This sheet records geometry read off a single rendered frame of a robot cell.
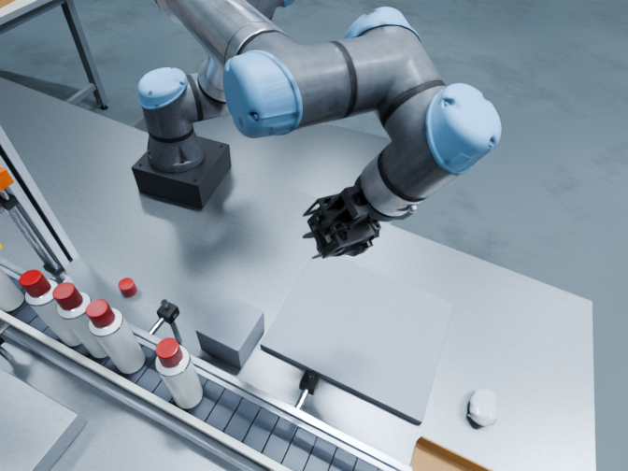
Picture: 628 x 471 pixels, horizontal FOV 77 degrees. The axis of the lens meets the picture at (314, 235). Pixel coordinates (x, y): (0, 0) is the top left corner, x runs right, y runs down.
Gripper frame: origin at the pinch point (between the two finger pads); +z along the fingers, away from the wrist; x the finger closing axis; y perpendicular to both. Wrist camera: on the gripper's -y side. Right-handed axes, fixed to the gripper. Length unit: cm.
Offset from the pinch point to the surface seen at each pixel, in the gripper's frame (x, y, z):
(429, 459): 42.1, -10.0, 13.1
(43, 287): -12.4, 40.0, 20.6
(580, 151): -24, -293, 77
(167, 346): 5.2, 27.0, 8.5
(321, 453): 31.5, 8.2, 16.1
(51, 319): -8.5, 40.4, 27.1
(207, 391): 13.9, 20.3, 26.0
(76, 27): -205, -5, 150
